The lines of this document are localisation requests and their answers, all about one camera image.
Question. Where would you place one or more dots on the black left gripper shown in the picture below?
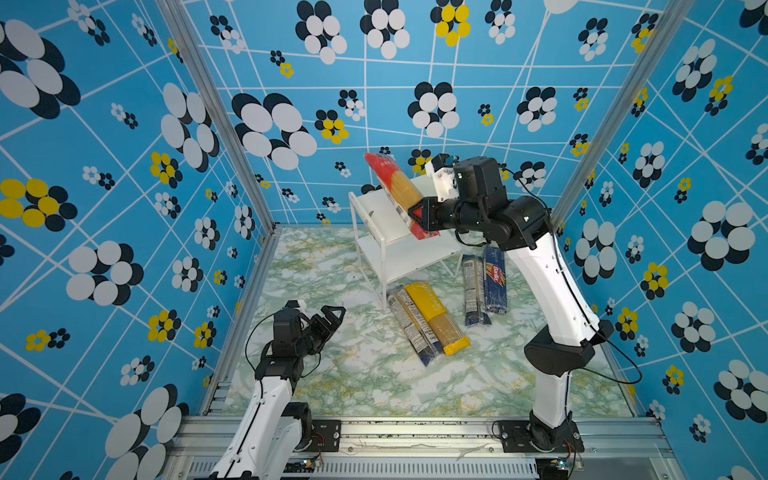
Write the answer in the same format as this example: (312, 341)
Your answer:
(325, 331)

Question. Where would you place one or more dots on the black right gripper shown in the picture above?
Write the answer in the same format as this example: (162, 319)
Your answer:
(425, 222)

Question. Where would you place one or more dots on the red spaghetti bag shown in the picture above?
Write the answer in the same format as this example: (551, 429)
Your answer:
(399, 189)

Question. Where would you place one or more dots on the clear blue spaghetti bag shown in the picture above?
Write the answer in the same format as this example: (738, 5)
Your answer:
(419, 334)

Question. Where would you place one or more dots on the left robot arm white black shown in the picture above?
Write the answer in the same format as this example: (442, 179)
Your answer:
(270, 402)

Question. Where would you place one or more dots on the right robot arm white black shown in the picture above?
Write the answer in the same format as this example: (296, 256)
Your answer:
(572, 330)

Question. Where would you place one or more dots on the white metal two-tier shelf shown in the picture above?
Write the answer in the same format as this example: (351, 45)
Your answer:
(386, 250)

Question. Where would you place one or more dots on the clear dark spaghetti bag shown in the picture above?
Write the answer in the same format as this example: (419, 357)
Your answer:
(474, 295)

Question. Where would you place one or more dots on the dark blue spaghetti box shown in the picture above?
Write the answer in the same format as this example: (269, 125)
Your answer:
(495, 282)

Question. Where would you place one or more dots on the yellow spaghetti bag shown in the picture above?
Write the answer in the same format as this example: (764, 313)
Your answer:
(437, 317)

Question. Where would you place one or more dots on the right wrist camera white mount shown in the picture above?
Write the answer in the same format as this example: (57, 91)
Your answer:
(440, 170)

